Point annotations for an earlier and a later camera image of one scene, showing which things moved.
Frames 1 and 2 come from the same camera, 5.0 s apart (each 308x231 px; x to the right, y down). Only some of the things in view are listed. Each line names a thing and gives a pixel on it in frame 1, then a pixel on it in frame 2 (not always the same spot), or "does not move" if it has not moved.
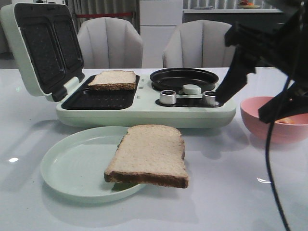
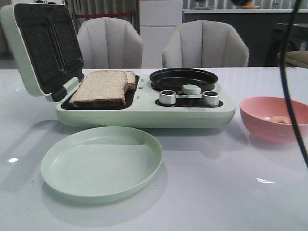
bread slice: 149,154 to 101,88
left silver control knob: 168,97 does not move
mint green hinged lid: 45,40 does not move
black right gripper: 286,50 to 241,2
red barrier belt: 105,14 does not move
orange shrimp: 285,120 does not move
